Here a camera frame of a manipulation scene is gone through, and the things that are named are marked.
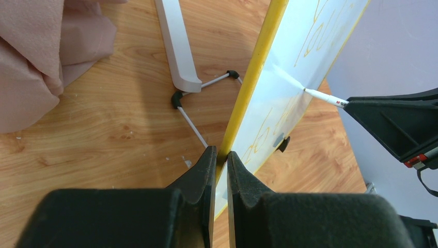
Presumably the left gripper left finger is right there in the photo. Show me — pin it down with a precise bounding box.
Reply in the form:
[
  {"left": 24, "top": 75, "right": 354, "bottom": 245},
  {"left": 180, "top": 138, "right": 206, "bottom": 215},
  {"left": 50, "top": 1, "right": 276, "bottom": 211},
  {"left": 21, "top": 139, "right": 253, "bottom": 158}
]
[{"left": 16, "top": 146, "right": 217, "bottom": 247}]

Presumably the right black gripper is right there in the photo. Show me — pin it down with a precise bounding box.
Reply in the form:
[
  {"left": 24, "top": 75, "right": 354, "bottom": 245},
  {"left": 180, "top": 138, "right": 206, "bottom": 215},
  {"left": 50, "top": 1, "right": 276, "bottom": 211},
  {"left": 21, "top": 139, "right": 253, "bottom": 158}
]
[{"left": 344, "top": 88, "right": 437, "bottom": 170}]

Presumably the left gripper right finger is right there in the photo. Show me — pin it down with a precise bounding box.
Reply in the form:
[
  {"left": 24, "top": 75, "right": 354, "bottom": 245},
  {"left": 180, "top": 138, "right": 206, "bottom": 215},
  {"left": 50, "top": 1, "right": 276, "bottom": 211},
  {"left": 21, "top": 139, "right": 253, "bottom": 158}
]
[{"left": 227, "top": 151, "right": 413, "bottom": 247}]

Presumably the white marker pen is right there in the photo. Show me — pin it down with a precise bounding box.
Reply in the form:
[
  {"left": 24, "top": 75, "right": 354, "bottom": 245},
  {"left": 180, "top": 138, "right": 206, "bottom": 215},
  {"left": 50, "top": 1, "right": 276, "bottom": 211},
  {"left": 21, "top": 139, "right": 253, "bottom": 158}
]
[{"left": 304, "top": 88, "right": 349, "bottom": 109}]

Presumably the yellow framed whiteboard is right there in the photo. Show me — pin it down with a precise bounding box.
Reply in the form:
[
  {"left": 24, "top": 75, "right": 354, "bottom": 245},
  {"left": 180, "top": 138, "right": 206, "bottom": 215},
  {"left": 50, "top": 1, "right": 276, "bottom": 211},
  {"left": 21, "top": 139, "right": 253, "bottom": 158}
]
[{"left": 214, "top": 1, "right": 369, "bottom": 217}]

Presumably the white clothes rack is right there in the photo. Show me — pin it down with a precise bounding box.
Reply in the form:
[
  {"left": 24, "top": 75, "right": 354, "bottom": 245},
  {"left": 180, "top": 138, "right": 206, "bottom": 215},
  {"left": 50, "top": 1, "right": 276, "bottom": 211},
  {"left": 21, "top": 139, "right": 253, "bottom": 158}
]
[{"left": 154, "top": 0, "right": 202, "bottom": 93}]

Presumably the pink cloth garment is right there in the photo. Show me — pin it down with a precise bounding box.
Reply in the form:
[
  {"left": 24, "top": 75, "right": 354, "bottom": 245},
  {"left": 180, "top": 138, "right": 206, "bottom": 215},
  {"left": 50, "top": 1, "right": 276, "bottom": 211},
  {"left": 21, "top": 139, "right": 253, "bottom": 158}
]
[{"left": 1, "top": 1, "right": 117, "bottom": 133}]

